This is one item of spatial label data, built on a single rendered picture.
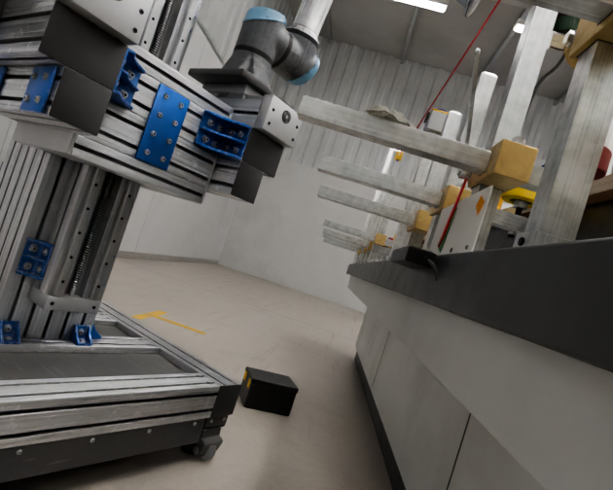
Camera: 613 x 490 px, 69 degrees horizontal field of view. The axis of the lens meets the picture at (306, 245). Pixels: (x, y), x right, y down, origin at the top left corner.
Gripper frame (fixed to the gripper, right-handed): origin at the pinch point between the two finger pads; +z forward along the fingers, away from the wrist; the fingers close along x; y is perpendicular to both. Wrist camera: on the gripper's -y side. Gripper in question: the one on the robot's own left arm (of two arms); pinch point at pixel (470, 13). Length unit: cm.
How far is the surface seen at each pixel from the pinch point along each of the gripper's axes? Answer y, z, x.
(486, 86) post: -4.7, 18.8, 8.6
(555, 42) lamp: -2.3, 19.8, 31.6
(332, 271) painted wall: -190, 82, -742
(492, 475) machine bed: -21, 92, 24
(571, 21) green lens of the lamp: -1.9, 18.1, 34.8
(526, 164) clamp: 2, 43, 41
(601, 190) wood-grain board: -16, 40, 35
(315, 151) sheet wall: -91, -136, -778
